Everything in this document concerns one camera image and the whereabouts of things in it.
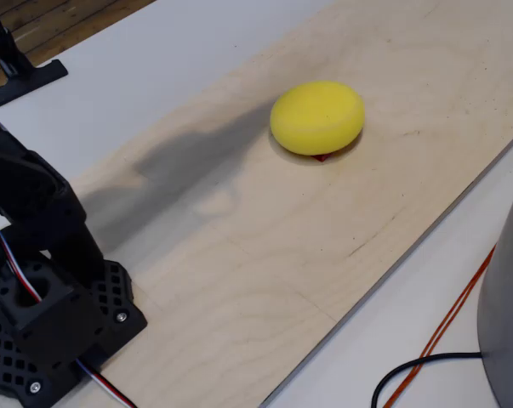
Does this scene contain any yellow round sponge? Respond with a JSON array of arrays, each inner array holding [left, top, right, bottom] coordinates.
[[269, 80, 366, 156]]

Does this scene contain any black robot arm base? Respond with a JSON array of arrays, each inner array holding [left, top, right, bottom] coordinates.
[[0, 244, 149, 405]]

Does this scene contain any light plywood board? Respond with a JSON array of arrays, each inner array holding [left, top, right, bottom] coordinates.
[[47, 0, 513, 408]]

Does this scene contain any black stand base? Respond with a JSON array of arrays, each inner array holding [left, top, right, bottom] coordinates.
[[0, 0, 69, 107]]

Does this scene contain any thin orange wire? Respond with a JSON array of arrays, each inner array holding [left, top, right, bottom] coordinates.
[[387, 250, 499, 408], [381, 244, 497, 408]]

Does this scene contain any thin black cable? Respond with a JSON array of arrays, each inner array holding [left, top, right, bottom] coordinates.
[[371, 351, 483, 408]]

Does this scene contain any red white black servo cable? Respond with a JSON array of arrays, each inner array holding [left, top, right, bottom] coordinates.
[[0, 203, 43, 303], [75, 359, 138, 408]]

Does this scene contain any large white ring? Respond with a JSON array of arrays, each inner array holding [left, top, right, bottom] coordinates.
[[476, 161, 513, 408]]

